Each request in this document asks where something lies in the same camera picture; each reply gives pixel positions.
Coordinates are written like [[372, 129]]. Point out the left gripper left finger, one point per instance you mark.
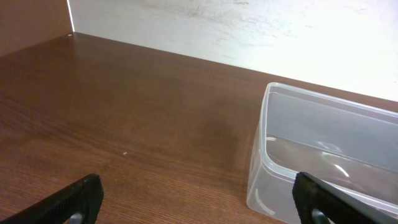
[[83, 198]]

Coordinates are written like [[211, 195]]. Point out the clear plastic container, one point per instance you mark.
[[350, 146]]

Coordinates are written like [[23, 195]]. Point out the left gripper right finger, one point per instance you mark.
[[318, 202]]

